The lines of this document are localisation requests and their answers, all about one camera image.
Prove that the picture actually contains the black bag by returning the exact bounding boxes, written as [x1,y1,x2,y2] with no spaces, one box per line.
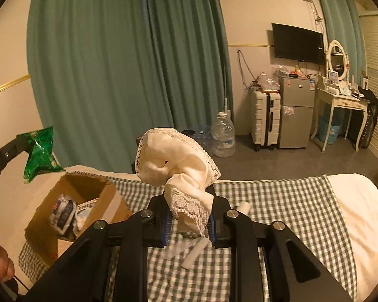
[361,88,378,150]

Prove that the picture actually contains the wrapped pack of bottles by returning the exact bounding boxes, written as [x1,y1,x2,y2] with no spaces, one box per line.
[181,126,215,153]

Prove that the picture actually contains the black and white snack packet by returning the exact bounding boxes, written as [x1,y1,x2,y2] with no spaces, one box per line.
[49,194,78,235]

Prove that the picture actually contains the pale tissue pack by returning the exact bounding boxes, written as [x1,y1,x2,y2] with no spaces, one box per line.
[73,215,93,238]

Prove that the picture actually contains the white dressing table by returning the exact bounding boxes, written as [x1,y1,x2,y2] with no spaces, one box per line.
[310,82,370,153]

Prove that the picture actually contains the crumpled clear plastic bag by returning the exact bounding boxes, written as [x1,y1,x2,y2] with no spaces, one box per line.
[257,72,281,93]

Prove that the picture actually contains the cardboard box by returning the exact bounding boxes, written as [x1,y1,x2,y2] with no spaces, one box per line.
[24,173,133,266]

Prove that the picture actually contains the wide green curtain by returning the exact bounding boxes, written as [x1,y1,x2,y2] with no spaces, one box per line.
[27,0,234,175]

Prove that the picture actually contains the white oval mirror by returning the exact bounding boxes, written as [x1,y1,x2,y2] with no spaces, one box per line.
[326,39,350,82]

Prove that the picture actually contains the blue waste bin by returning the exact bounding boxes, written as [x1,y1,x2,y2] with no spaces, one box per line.
[318,113,344,145]

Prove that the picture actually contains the white suitcase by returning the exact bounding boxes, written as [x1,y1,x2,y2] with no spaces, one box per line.
[250,90,281,152]

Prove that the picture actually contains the large clear water jug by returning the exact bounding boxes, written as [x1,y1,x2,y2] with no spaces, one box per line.
[210,111,236,158]

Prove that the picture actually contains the hanging wall cables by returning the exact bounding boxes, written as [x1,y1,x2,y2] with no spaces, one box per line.
[237,49,262,90]

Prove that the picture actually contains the person's left hand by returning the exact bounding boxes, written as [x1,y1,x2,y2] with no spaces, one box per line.
[0,220,16,282]

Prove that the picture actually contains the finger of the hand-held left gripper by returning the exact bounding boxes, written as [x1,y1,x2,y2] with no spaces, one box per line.
[0,134,31,171]

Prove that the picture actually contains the grey checked cloth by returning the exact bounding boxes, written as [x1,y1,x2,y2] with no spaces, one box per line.
[18,171,353,302]

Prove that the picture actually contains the green snack packet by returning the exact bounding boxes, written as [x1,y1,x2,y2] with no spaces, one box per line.
[23,126,66,184]

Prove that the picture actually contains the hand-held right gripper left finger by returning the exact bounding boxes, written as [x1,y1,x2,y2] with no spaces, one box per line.
[27,195,172,302]

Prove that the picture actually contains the black television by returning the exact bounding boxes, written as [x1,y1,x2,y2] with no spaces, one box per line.
[272,23,326,65]

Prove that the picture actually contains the narrow green curtain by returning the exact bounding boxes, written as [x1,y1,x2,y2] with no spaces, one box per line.
[312,0,366,76]

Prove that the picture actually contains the silver fridge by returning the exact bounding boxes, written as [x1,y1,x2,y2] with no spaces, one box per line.
[278,75,316,149]

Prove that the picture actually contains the white lace cloth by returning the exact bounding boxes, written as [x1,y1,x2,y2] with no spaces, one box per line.
[135,127,222,238]

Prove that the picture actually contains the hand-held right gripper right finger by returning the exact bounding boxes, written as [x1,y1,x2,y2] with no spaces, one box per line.
[205,184,358,302]

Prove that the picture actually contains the white pole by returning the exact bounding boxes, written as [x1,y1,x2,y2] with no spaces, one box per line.
[222,63,233,117]

